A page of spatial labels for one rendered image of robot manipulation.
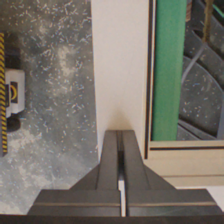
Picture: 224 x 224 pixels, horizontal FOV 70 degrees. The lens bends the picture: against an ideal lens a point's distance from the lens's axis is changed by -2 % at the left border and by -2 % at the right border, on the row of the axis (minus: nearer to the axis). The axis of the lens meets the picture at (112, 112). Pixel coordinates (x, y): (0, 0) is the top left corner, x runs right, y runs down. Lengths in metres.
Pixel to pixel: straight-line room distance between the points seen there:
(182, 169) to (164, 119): 0.07
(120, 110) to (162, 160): 0.12
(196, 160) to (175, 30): 0.17
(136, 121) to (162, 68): 0.09
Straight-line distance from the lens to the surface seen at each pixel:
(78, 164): 1.33
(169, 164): 0.24
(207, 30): 0.94
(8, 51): 1.11
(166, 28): 0.23
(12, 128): 1.21
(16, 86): 1.12
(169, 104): 0.23
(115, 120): 0.15
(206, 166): 0.25
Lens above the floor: 1.08
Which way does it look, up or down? 74 degrees down
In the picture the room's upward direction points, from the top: 175 degrees counter-clockwise
